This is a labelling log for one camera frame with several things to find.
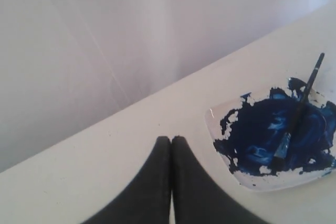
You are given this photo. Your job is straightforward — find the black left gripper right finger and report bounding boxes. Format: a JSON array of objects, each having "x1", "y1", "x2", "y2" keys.
[{"x1": 171, "y1": 136, "x2": 254, "y2": 223}]

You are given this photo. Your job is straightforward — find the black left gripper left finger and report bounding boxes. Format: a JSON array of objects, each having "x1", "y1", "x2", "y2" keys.
[{"x1": 84, "y1": 136, "x2": 171, "y2": 224}]

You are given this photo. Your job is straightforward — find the black paintbrush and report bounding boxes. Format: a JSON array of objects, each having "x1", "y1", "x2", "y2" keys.
[{"x1": 270, "y1": 52, "x2": 325, "y2": 172}]

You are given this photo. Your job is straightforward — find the white square paint plate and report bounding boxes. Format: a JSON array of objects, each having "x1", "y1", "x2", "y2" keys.
[{"x1": 205, "y1": 78, "x2": 335, "y2": 191}]

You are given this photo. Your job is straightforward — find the white backdrop curtain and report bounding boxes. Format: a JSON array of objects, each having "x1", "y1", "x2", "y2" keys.
[{"x1": 1, "y1": 0, "x2": 333, "y2": 171}]

